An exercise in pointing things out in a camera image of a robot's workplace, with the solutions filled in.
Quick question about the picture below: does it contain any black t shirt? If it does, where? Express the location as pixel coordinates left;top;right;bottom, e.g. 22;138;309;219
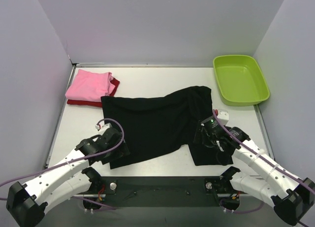
101;86;233;169

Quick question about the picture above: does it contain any green plastic tray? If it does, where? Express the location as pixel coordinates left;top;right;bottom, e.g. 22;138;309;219
213;55;270;106

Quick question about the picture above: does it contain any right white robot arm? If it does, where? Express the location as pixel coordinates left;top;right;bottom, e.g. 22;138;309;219
196;115;315;226

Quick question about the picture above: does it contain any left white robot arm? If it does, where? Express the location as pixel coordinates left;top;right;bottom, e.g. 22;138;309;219
6;124;124;227

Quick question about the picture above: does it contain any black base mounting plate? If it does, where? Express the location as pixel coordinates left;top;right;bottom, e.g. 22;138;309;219
82;176;237;207

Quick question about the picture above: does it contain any folded pink t shirt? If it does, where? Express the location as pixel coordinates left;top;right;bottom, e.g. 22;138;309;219
65;69;116;102

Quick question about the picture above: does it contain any folded red t shirt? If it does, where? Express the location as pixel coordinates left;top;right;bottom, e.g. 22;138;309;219
66;77;121;108

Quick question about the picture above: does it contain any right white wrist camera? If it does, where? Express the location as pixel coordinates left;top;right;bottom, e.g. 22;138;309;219
215;109;229;126

